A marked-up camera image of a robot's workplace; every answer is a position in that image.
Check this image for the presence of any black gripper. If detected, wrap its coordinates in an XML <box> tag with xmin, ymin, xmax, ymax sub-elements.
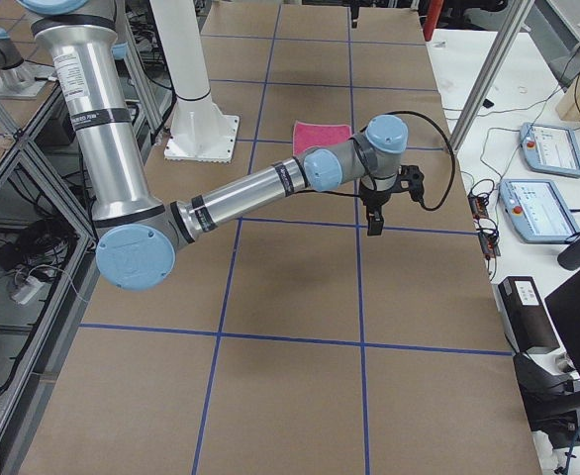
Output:
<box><xmin>359</xmin><ymin>185</ymin><xmax>391</xmax><ymax>236</ymax></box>

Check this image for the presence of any pink and grey towel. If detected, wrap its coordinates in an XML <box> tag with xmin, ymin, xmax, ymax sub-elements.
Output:
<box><xmin>292</xmin><ymin>121</ymin><xmax>352</xmax><ymax>155</ymax></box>

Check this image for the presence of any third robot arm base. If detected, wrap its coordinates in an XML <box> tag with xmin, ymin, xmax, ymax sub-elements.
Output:
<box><xmin>0</xmin><ymin>28</ymin><xmax>51</xmax><ymax>100</ymax></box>

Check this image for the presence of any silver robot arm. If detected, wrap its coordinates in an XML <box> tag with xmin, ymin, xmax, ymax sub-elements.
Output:
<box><xmin>25</xmin><ymin>1</ymin><xmax>408</xmax><ymax>291</ymax></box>

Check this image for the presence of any orange circuit board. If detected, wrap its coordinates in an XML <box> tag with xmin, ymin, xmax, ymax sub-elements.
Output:
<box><xmin>468</xmin><ymin>194</ymin><xmax>489</xmax><ymax>220</ymax></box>

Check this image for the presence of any lower teach pendant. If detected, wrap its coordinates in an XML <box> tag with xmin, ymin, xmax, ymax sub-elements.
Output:
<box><xmin>499</xmin><ymin>179</ymin><xmax>580</xmax><ymax>244</ymax></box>

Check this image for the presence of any teach pendant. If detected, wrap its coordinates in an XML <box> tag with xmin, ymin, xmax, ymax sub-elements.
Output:
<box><xmin>499</xmin><ymin>179</ymin><xmax>580</xmax><ymax>244</ymax></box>
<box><xmin>520</xmin><ymin>122</ymin><xmax>580</xmax><ymax>178</ymax></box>

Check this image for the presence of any black box with label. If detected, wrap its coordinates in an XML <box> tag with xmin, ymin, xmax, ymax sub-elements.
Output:
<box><xmin>498</xmin><ymin>276</ymin><xmax>559</xmax><ymax>354</ymax></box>

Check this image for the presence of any upper teach pendant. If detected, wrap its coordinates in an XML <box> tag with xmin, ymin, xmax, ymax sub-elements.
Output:
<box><xmin>520</xmin><ymin>122</ymin><xmax>580</xmax><ymax>178</ymax></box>

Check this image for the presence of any white power strip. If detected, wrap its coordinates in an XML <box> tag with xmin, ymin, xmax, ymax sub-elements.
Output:
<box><xmin>10</xmin><ymin>276</ymin><xmax>44</xmax><ymax>305</ymax></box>

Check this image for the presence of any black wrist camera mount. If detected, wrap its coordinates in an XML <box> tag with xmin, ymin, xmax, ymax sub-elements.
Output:
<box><xmin>394</xmin><ymin>165</ymin><xmax>425</xmax><ymax>204</ymax></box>

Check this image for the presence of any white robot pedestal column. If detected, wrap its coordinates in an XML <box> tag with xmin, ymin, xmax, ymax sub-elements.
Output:
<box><xmin>150</xmin><ymin>0</ymin><xmax>240</xmax><ymax>163</ymax></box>

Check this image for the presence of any aluminium frame post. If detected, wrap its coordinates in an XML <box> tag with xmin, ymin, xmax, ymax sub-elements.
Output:
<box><xmin>450</xmin><ymin>0</ymin><xmax>534</xmax><ymax>153</ymax></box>

